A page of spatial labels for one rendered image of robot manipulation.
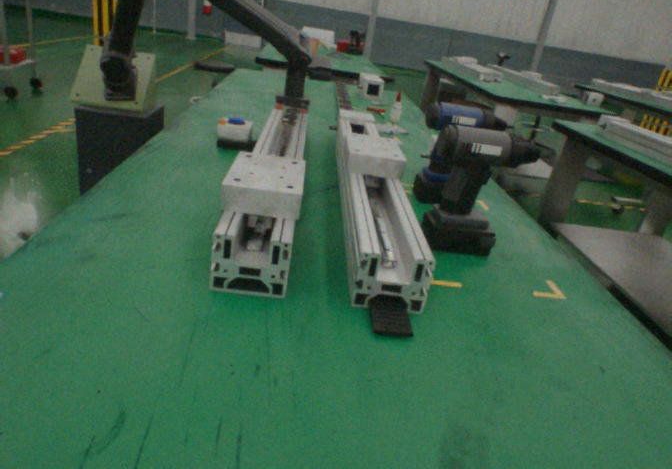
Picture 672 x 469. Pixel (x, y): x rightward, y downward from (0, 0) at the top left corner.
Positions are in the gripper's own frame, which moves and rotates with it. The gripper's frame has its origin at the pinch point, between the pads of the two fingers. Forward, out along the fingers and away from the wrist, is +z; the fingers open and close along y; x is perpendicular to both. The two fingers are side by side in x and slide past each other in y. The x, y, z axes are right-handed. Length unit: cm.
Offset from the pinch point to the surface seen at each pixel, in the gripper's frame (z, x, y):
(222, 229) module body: -7, -88, -4
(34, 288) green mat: 2, -93, -25
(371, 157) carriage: -10, -57, 18
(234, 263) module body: -3, -89, -2
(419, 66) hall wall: 67, 1087, 268
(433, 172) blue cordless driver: -5, -43, 34
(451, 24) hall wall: -40, 1088, 324
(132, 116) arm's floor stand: 2.5, -5.2, -44.7
